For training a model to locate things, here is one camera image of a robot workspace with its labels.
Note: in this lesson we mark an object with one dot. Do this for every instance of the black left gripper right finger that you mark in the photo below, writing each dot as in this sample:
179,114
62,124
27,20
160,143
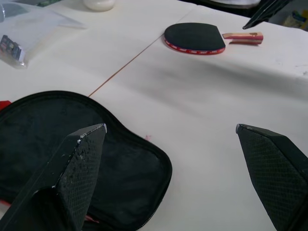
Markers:
272,168

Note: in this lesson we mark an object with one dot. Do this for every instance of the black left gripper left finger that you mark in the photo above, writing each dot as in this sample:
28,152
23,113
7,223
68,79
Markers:
77,173

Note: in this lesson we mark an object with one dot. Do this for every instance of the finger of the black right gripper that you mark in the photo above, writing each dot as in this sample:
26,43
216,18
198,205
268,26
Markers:
264,12

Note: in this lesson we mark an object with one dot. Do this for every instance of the black red paddle case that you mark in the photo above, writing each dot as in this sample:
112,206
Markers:
36,125

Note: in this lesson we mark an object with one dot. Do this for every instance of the black rubber table tennis paddle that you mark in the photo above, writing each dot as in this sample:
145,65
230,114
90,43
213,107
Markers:
192,36

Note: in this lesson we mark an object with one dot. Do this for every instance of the small dark packet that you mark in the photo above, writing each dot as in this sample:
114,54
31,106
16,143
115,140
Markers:
9,47

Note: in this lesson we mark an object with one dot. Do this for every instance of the clear plastic bag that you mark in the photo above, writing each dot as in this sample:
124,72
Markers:
48,24

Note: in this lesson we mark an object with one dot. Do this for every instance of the white ribbed plant pot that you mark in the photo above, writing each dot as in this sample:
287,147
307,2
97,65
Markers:
98,4

